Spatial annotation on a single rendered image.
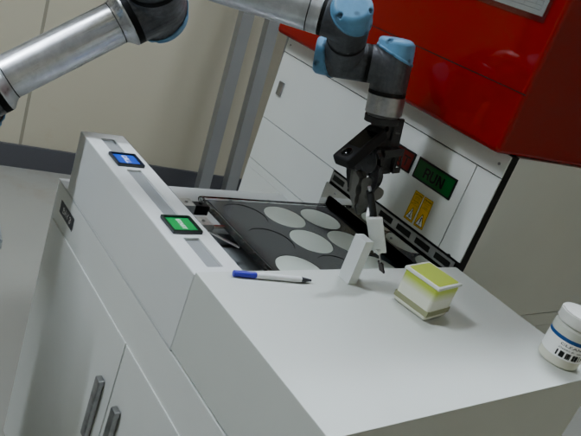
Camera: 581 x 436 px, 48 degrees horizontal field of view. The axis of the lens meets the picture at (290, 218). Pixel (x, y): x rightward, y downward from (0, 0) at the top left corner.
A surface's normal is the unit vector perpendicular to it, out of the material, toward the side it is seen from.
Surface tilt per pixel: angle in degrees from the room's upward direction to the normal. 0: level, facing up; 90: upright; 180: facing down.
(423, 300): 90
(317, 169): 90
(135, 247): 90
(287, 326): 0
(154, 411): 90
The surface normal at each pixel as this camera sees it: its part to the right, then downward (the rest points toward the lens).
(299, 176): -0.78, -0.04
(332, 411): 0.32, -0.87
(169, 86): 0.40, 0.48
